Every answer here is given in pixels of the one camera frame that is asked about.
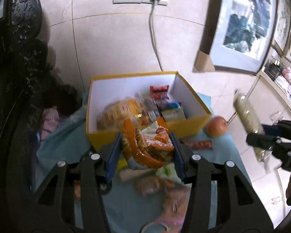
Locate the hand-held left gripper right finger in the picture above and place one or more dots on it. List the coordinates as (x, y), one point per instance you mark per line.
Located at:
(179, 156)

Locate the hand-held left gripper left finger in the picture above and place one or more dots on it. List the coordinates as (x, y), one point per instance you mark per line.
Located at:
(114, 156)

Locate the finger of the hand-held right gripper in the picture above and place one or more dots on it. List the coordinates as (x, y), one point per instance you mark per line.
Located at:
(260, 141)
(270, 129)

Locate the orange snack bag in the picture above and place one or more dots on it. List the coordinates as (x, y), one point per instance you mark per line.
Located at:
(148, 148)

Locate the yellow cardboard box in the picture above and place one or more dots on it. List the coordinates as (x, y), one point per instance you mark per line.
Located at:
(145, 126)

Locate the blue snack packet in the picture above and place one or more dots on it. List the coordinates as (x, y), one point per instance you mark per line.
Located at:
(171, 105)

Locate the yellow snack bar packet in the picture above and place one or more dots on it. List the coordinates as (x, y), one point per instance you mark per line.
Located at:
(122, 163)

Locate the green and white snack packet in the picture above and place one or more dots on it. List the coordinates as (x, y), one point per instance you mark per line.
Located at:
(168, 171)

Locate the red-brown snack bar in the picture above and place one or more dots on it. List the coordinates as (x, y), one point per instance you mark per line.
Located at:
(200, 145)

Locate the brown biscuit packet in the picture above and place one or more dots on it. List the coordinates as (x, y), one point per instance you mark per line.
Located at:
(175, 201)
(152, 185)

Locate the pale green snack packet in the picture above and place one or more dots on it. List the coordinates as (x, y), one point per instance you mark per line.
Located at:
(173, 114)

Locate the light blue cloth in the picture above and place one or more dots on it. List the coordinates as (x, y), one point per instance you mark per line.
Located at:
(126, 199)

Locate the sliced bread bag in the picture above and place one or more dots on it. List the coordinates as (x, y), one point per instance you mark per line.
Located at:
(120, 111)

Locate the red apple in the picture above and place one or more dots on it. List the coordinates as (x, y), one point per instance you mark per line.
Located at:
(217, 126)

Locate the clear wrapped snack packet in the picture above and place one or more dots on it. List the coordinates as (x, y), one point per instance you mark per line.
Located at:
(145, 102)

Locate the red snack packet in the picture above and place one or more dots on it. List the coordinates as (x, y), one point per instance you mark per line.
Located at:
(159, 91)

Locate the pink cloth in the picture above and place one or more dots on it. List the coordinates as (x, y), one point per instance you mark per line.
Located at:
(51, 122)

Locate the pink tape roll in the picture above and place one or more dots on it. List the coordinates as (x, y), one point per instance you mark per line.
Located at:
(157, 225)

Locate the cardboard corner protector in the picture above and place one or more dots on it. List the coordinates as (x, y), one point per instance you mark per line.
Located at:
(203, 63)

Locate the narrow framed painting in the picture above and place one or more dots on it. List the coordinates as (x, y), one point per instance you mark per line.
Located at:
(282, 24)

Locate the large framed ink painting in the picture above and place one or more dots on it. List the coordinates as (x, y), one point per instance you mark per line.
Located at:
(242, 26)

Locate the dark carved wooden furniture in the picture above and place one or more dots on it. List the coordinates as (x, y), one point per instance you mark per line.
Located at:
(17, 89)

